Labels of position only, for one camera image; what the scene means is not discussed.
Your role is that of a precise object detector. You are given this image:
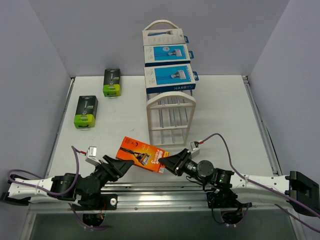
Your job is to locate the orange Gillette Fusion box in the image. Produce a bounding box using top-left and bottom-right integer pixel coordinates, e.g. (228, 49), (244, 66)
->
(116, 136), (169, 174)

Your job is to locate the green black razor box front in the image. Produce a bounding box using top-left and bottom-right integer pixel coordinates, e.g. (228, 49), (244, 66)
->
(73, 95), (99, 129)

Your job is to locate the green black razor box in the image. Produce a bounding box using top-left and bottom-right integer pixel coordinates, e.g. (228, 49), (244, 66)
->
(102, 68), (122, 97)
(73, 95), (99, 129)

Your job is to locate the blue Harry's razor box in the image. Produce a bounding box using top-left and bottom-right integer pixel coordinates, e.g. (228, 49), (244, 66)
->
(144, 44), (194, 67)
(144, 63), (199, 94)

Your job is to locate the orange razor box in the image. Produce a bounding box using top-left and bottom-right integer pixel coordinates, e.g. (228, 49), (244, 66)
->
(175, 91), (191, 97)

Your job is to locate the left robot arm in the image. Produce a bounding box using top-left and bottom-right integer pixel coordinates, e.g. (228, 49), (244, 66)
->
(0, 155), (134, 211)

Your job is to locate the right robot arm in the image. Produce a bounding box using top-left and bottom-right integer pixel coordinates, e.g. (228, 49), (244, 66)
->
(159, 149), (320, 217)

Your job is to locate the white and chrome shelf rack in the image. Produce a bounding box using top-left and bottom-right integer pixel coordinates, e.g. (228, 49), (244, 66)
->
(142, 19), (196, 147)

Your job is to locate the white Harry's razor box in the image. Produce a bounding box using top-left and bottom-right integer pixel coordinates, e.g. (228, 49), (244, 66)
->
(142, 28), (189, 46)

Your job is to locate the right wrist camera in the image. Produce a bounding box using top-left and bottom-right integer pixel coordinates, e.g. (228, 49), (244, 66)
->
(190, 141), (204, 158)

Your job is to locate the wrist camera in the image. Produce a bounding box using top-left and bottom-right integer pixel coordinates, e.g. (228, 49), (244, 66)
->
(190, 141), (204, 158)
(79, 146), (102, 167)

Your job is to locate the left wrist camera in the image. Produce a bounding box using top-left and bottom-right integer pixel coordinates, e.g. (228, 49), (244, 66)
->
(79, 146), (102, 167)

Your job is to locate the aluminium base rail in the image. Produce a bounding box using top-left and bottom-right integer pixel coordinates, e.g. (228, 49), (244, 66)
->
(26, 181), (300, 215)

